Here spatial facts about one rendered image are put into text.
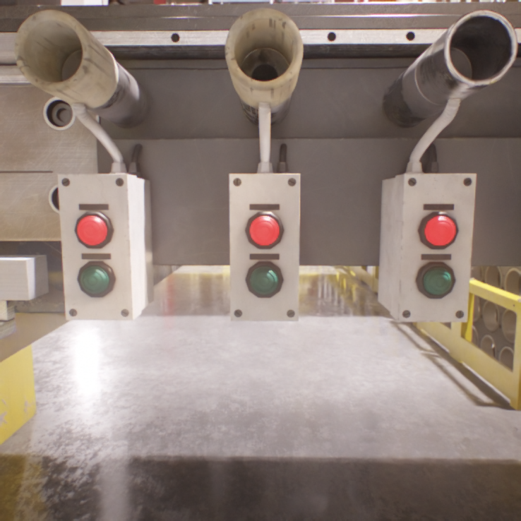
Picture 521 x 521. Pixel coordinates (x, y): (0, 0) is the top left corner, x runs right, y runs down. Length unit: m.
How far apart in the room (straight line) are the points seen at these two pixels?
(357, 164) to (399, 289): 0.16
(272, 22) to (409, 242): 0.24
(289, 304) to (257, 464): 0.97
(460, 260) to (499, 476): 1.06
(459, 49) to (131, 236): 0.36
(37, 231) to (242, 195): 0.30
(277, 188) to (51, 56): 0.24
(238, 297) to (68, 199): 0.20
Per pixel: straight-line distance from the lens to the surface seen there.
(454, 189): 0.48
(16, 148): 0.65
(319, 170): 0.53
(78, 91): 0.43
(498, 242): 0.60
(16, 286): 0.56
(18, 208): 0.65
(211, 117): 0.57
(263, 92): 0.39
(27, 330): 1.05
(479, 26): 0.45
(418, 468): 1.43
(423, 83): 0.46
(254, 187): 0.44
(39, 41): 0.45
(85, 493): 1.35
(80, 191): 0.48
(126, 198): 0.46
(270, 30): 0.42
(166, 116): 0.58
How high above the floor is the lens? 0.74
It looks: 7 degrees down
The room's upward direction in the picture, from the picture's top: straight up
